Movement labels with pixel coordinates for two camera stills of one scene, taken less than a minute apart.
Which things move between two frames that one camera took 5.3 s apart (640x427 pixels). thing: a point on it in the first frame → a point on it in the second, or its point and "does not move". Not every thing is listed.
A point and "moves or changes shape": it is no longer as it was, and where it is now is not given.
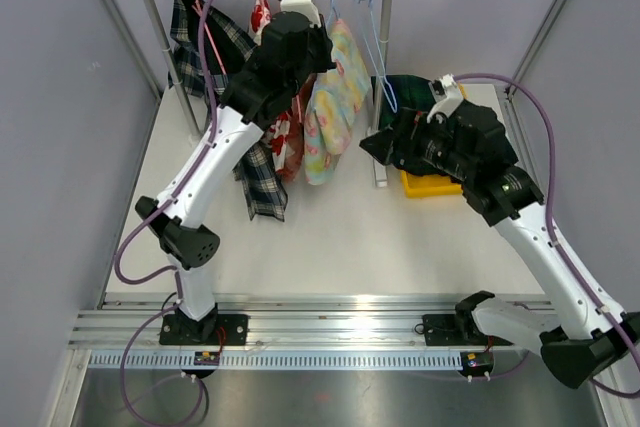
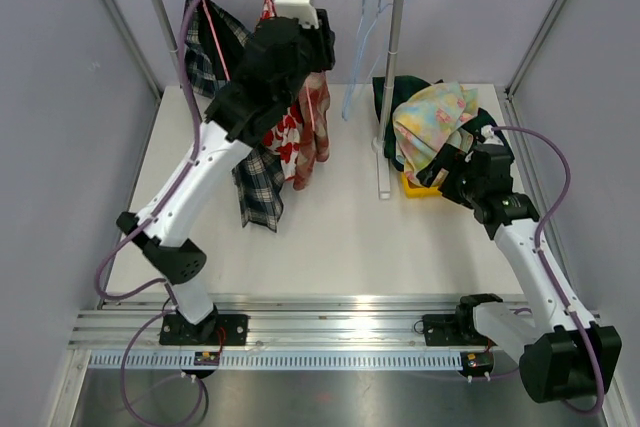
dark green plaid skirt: x=395 y=92 does not move
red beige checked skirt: x=295 y=119 → x=313 y=101
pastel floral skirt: x=336 y=97 moves or changes shape
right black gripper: x=406 y=136 → x=450 y=158
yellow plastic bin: x=423 y=185 does not move
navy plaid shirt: x=227 y=48 moves or changes shape
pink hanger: x=198 y=8 → x=213 y=30
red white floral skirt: x=277 y=136 moves or changes shape
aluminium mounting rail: x=133 y=322 does not move
